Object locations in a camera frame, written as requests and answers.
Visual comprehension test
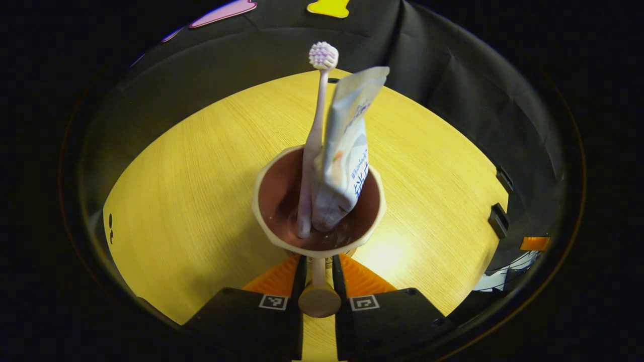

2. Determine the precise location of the white toothpaste tube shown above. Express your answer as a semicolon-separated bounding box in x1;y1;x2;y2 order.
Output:
311;66;390;233

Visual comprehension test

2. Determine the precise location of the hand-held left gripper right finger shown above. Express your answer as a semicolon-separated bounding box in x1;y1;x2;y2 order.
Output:
332;253;456;360

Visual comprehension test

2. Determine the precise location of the pale pink toothbrush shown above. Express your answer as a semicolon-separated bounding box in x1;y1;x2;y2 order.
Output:
297;41;339;239

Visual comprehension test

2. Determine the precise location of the beige cup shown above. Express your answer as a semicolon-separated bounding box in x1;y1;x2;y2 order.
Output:
252;145;387;318

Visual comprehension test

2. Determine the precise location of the black table clamp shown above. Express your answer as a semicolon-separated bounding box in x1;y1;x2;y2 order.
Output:
488;203;510;239
496;166;514;194

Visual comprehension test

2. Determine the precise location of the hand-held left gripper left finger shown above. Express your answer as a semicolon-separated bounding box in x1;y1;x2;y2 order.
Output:
184;254;307;360

